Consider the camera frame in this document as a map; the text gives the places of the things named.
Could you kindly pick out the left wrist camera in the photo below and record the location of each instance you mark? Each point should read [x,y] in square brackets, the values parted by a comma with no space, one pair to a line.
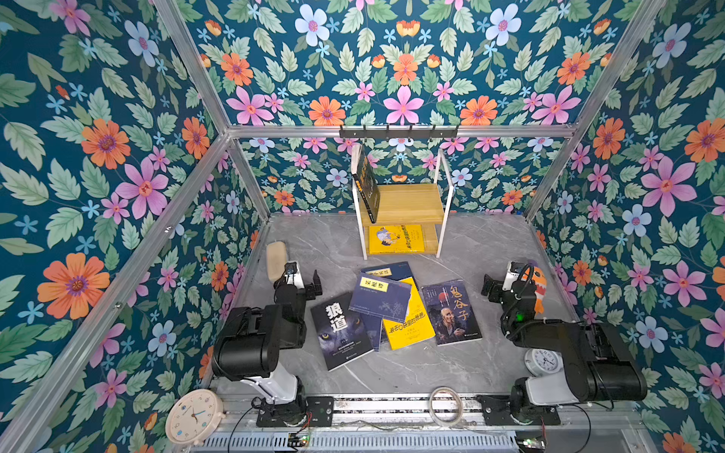
[292,275]

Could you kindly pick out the beige glasses case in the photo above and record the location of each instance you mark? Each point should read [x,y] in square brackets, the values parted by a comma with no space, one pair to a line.
[276,260]

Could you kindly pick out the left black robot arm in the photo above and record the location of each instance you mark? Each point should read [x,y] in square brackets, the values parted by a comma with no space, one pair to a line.
[248,347]

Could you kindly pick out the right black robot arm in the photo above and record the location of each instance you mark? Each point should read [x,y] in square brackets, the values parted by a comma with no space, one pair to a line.
[597,366]

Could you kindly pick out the navy book yellow label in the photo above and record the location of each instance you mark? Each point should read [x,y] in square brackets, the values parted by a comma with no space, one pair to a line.
[381,297]

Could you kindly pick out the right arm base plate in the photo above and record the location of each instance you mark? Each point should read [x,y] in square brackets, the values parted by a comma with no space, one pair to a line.
[500,411]

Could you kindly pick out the white alarm clock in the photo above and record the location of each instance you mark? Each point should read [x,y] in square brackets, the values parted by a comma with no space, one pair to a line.
[543,362]

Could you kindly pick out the navy book at back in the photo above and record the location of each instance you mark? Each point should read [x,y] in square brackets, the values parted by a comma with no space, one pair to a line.
[398,271]

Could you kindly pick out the yellow cartoon cover book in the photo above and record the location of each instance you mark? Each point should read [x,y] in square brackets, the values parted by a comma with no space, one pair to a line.
[417,326]

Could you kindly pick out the navy book underneath pile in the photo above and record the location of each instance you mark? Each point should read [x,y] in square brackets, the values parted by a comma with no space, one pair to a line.
[374,329]

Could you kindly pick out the black hook rail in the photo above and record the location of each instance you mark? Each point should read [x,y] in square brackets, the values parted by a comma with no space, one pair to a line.
[378,133]

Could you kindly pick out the clear tape roll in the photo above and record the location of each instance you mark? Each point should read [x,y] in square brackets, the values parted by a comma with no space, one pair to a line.
[445,407]

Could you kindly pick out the yellow book on lower shelf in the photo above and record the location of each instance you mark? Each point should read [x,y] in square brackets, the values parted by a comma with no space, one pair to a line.
[400,239]

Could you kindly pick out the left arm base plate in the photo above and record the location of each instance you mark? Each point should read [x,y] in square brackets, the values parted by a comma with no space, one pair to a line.
[313,411]

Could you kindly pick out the black wolf cover book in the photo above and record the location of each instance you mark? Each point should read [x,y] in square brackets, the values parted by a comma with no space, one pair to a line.
[340,331]

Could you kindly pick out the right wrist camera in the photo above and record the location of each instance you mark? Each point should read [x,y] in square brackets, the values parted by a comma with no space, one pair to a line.
[516,271]

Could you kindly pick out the beige round wall clock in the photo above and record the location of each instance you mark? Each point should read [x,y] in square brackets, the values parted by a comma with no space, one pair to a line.
[194,418]

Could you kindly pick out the dark old man cover book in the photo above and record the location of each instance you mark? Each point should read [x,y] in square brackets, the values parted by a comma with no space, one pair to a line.
[450,310]

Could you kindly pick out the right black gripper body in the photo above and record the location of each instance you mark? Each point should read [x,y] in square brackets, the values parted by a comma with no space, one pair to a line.
[493,286]

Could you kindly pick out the orange shark plush toy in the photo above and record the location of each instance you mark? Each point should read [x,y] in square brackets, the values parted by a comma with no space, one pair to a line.
[535,276]

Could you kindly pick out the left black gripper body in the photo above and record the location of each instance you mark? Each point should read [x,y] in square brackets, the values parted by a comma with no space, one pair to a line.
[309,284]

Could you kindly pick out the dark book leaning on shelf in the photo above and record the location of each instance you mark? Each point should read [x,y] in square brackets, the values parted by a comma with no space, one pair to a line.
[366,184]

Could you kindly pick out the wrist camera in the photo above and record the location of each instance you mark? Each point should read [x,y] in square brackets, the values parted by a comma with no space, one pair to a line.
[516,271]
[292,275]

